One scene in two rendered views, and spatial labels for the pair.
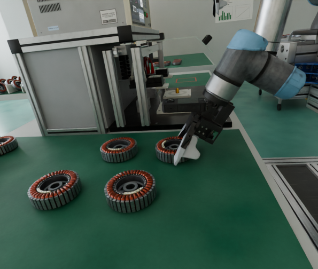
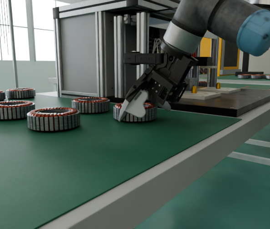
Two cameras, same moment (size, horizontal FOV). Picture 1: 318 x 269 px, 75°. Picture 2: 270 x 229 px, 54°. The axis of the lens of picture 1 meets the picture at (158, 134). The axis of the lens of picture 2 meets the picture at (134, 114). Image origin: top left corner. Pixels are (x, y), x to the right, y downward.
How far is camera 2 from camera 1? 0.40 m
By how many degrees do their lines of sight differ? 30
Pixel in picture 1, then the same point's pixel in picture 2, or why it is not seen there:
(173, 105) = (131, 55)
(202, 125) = (153, 78)
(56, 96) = (74, 59)
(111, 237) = (3, 136)
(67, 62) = (86, 27)
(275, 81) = (230, 26)
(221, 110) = (176, 63)
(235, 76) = (185, 18)
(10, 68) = not seen: hidden behind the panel
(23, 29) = not seen: hidden behind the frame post
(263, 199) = (157, 152)
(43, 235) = not seen: outside the picture
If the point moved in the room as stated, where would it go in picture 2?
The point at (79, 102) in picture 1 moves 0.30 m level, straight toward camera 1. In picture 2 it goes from (89, 67) to (56, 67)
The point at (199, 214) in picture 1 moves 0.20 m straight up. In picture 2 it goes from (81, 144) to (76, 24)
